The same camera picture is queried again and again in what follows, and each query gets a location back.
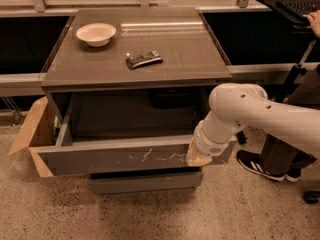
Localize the grey top drawer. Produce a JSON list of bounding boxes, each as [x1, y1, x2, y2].
[[37, 87, 238, 177]]

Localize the grey drawer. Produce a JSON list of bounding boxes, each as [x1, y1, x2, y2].
[[37, 87, 238, 177], [88, 167, 203, 195]]

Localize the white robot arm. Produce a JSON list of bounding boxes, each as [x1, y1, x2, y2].
[[186, 83, 320, 166]]

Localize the grey lower drawer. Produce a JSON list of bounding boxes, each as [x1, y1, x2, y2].
[[88, 167, 203, 195]]

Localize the grey drawer cabinet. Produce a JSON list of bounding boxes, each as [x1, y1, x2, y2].
[[40, 6, 233, 125]]

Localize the person's hand on laptop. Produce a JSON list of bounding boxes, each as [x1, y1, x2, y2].
[[306, 10, 320, 38]]

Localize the black white sneaker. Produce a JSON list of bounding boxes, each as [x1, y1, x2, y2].
[[236, 150, 285, 182]]

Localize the dark brown trouser leg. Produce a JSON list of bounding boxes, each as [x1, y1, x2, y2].
[[259, 65, 320, 175]]

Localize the black sneaker behind leg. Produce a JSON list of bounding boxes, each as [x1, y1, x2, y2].
[[285, 168, 301, 183]]

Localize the black snack bar wrapper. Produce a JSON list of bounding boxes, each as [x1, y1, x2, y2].
[[126, 51, 163, 70]]

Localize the black round floor object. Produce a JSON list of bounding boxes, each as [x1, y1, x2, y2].
[[303, 190, 320, 204]]

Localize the brown cardboard box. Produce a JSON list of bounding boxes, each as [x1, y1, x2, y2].
[[9, 97, 55, 178]]

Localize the white ceramic bowl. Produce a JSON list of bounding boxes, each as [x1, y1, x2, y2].
[[76, 23, 116, 47]]

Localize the black laptop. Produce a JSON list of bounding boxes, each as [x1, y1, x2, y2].
[[256, 0, 320, 26]]

